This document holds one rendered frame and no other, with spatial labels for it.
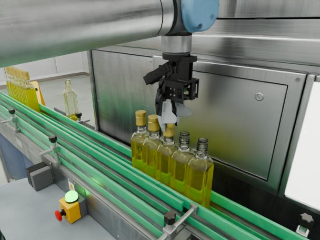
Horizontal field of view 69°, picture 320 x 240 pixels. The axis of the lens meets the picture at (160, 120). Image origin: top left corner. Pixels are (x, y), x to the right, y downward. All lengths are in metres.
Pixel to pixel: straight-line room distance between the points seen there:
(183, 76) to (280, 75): 0.23
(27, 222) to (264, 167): 0.84
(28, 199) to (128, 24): 0.94
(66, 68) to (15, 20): 6.78
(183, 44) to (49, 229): 0.77
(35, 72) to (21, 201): 5.74
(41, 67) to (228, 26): 6.28
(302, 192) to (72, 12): 0.65
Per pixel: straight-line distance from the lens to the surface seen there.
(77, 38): 0.31
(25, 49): 0.30
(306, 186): 0.71
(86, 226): 0.95
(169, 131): 0.67
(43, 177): 1.15
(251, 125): 0.69
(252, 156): 0.72
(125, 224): 0.78
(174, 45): 0.57
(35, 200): 1.13
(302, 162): 0.68
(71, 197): 0.93
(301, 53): 0.62
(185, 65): 0.57
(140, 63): 0.94
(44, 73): 6.82
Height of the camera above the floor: 1.43
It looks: 23 degrees down
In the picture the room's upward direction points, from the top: straight up
